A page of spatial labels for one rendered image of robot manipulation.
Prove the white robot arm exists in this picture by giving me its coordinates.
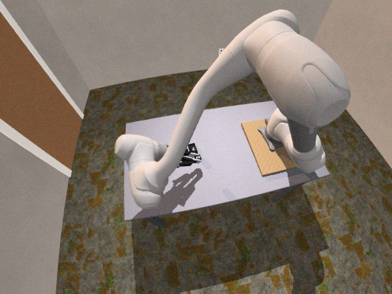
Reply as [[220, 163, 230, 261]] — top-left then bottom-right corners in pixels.
[[115, 10, 351, 209]]

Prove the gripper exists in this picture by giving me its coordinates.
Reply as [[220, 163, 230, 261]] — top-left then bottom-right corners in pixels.
[[177, 149, 202, 168]]

